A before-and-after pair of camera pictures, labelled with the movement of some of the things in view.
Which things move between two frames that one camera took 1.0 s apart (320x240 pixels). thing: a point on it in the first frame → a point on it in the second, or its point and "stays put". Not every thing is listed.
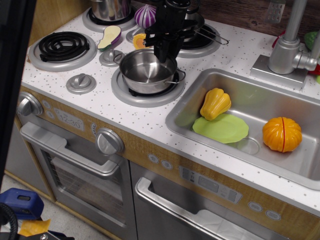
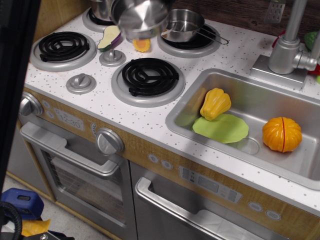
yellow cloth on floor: x=29 y=227 stays put
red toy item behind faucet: x=276 y=39 stays put
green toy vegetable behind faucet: x=309 y=38 stays put
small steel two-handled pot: x=142 y=72 → x=141 y=19
